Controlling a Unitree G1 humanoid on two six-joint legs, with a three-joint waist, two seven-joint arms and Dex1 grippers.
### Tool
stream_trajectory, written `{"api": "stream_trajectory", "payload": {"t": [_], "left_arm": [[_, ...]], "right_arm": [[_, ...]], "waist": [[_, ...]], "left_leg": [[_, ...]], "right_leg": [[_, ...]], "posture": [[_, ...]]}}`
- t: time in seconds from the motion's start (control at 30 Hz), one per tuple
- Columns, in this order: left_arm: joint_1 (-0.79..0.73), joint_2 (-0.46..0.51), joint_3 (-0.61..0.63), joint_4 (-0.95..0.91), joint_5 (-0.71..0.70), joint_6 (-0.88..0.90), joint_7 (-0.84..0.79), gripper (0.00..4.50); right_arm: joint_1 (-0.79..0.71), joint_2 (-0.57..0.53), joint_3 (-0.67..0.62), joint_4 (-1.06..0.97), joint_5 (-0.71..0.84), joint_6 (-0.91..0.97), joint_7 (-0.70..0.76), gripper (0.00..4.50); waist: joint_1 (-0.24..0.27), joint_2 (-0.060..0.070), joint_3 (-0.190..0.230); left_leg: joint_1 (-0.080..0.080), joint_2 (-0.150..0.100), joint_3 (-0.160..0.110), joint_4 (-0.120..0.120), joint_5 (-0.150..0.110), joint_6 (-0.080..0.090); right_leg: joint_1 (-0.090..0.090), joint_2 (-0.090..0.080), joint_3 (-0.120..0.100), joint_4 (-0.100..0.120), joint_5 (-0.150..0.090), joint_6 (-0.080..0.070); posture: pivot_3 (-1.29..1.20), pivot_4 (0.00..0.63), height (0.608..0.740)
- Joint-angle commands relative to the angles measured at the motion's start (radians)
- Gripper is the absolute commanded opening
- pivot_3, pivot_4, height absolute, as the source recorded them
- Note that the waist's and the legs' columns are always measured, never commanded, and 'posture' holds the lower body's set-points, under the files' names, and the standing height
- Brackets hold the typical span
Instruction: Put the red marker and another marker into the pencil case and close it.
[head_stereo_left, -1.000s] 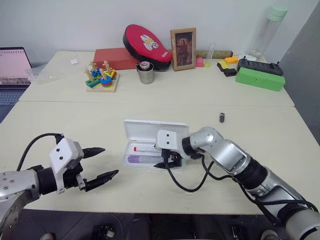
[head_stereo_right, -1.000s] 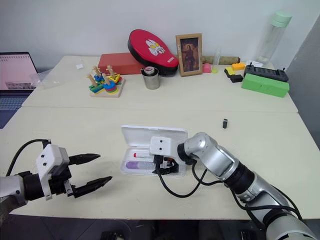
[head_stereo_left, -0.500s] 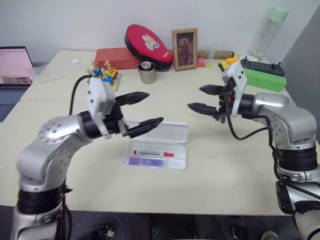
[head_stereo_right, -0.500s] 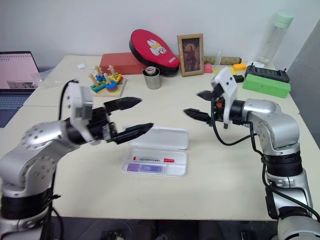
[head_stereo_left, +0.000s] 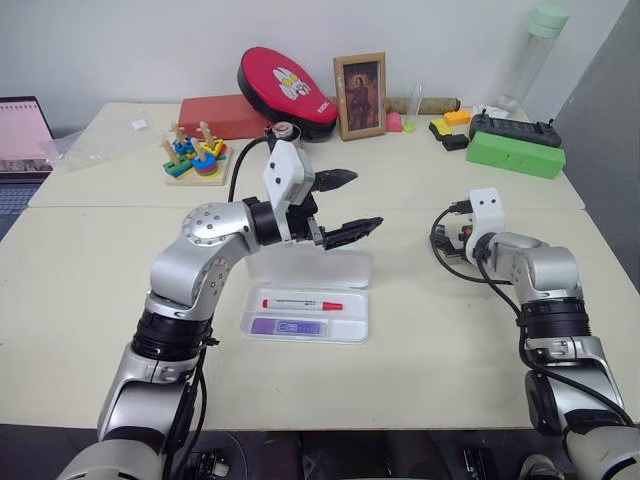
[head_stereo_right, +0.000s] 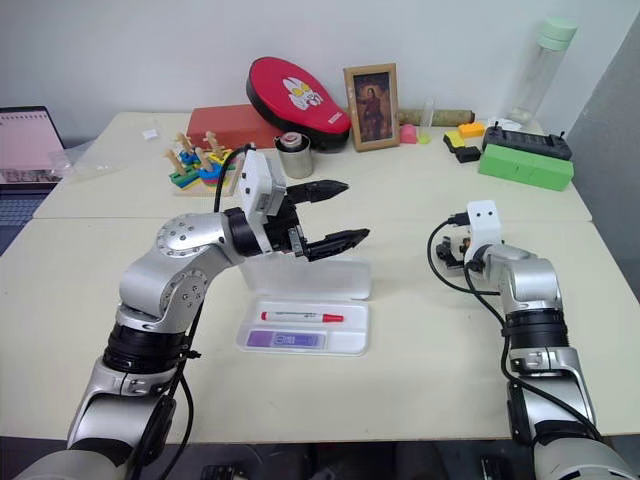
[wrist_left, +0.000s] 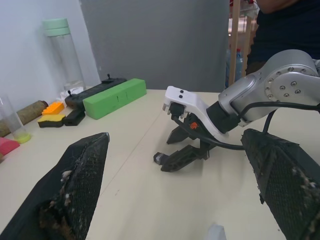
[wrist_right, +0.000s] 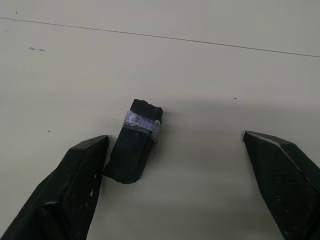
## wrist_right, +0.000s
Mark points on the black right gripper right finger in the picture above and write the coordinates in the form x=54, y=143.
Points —
x=287, y=187

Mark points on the black block with clear tape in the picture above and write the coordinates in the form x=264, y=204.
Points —
x=132, y=150

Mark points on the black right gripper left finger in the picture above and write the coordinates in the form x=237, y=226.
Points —
x=62, y=190

